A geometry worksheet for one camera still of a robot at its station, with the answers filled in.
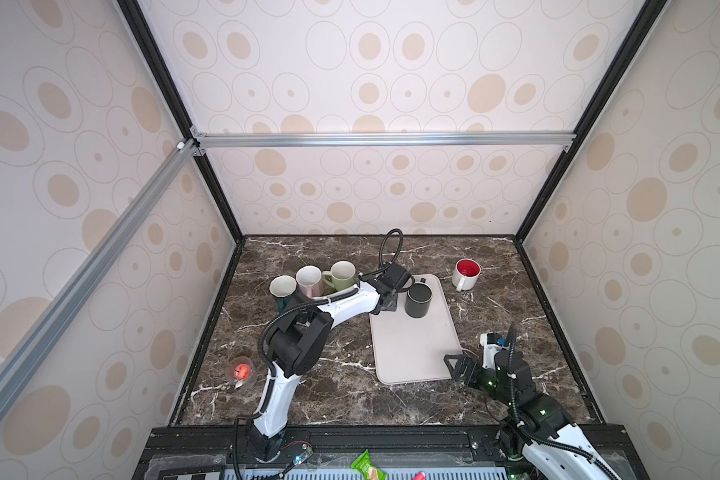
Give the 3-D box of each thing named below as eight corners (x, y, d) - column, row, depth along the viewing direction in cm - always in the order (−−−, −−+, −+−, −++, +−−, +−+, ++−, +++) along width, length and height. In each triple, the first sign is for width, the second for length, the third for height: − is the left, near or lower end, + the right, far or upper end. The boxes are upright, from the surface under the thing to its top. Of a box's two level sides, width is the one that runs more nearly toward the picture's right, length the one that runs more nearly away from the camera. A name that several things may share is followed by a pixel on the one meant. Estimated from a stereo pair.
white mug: (454, 294, 105) (460, 280, 99) (450, 272, 111) (455, 258, 105) (476, 294, 105) (484, 280, 99) (471, 273, 111) (477, 258, 105)
